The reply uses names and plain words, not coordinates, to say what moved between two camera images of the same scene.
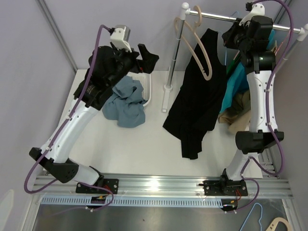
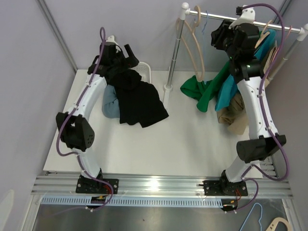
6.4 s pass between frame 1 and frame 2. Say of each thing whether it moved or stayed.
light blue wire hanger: moved
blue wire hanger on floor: stayed
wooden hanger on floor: stayed
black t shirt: moved
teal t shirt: stayed
